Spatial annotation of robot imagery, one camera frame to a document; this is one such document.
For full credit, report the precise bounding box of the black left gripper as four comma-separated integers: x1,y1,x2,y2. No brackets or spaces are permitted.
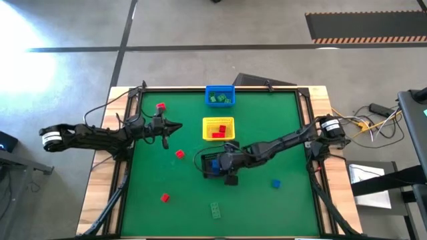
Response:
129,109,183,150

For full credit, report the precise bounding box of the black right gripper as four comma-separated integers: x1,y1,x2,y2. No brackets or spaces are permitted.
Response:
217,140,253,187

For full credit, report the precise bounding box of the long green block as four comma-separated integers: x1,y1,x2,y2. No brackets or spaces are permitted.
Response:
209,201,222,219

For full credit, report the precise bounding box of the black plastic basket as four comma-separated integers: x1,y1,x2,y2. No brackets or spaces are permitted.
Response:
201,152,240,179

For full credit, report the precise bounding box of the yellow plastic basket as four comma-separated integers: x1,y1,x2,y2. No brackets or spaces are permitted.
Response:
201,117,236,142

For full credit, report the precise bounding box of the green table mat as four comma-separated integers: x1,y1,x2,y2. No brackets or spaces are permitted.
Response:
120,90,321,237

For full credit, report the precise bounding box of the blue plastic basket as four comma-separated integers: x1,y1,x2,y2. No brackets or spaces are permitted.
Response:
205,85,236,108

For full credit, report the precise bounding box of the black angular floor object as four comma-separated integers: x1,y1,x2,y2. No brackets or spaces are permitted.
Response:
232,73,298,87

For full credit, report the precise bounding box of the white paper sheet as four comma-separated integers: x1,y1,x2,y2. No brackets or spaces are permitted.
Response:
349,163,392,209

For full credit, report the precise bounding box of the black crossbar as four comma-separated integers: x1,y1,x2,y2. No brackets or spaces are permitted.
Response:
352,165,427,197

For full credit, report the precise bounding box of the black device with light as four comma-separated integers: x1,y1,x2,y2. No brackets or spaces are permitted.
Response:
0,130,19,153

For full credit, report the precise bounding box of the black power strip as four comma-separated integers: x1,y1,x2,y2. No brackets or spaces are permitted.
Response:
368,103,394,117

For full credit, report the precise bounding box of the black side desk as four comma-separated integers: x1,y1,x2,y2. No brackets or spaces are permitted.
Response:
396,87,427,174

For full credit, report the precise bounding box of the black hazard-striped floor mat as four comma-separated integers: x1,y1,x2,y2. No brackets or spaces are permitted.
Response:
304,10,427,45

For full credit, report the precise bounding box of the black aluminium table frame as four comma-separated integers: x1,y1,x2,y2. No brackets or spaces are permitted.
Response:
75,85,363,240

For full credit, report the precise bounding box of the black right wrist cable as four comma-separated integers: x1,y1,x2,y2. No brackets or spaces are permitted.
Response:
192,143,234,178

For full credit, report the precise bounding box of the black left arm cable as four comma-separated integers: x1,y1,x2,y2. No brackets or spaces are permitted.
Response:
83,79,147,126

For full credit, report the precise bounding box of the yellow floor cable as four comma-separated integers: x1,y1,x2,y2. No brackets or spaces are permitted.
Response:
332,107,403,134

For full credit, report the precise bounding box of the grey desk frame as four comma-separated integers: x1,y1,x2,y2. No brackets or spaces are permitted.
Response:
0,149,54,231

